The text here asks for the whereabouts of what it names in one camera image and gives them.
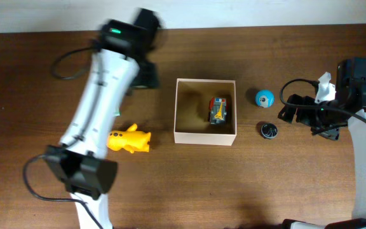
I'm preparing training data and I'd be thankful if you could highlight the blue penguin ball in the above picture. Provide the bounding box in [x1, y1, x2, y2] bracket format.
[255, 90, 275, 108]

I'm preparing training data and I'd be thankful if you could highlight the black round clock disc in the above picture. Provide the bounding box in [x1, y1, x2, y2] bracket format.
[261, 123, 278, 139]

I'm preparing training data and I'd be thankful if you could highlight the yellow plastic toy animal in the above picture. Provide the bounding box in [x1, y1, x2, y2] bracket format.
[107, 123, 151, 154]

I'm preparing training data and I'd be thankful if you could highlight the beige cardboard box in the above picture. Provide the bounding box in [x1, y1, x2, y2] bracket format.
[173, 78, 237, 146]

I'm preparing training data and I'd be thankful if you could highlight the red grey toy truck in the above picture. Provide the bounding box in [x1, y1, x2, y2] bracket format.
[208, 97, 227, 125]

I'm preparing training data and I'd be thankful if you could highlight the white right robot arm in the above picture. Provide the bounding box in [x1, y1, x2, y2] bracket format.
[279, 85, 366, 228]

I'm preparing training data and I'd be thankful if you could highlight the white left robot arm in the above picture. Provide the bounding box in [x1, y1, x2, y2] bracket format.
[44, 15, 161, 228]

